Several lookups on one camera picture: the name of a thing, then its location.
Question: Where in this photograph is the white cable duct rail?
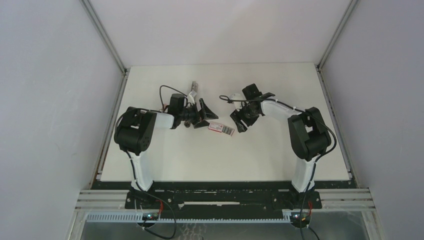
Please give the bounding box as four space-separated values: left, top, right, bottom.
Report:
85 211 292 223

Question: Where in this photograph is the grey black long stapler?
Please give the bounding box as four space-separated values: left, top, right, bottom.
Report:
187 81 199 106

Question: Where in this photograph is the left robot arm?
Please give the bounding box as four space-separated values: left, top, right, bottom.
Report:
113 93 219 209

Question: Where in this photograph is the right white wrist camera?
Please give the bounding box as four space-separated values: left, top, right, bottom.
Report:
229 93 245 111

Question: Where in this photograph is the left aluminium frame post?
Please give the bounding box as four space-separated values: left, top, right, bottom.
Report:
79 0 128 95

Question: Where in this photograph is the right aluminium frame post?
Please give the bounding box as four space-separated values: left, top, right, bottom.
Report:
316 0 360 80

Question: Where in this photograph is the right controller board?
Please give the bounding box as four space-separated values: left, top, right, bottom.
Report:
289 212 311 229

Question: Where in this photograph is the aluminium frame post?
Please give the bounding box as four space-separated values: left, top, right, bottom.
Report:
79 0 128 95
316 0 360 80

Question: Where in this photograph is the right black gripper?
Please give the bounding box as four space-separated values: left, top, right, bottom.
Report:
230 102 259 133

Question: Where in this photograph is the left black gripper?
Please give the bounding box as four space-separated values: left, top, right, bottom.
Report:
178 99 218 129

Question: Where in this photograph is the left controller board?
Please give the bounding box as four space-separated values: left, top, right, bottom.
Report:
142 213 160 221

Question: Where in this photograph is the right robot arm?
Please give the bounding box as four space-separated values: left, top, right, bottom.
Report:
219 83 336 208

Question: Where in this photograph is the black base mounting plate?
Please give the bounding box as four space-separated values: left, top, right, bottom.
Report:
78 180 356 220

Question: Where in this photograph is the controller board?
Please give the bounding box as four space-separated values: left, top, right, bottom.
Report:
142 213 160 221
289 212 311 229

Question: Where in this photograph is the left black camera cable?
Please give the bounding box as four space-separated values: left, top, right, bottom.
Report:
113 84 190 239

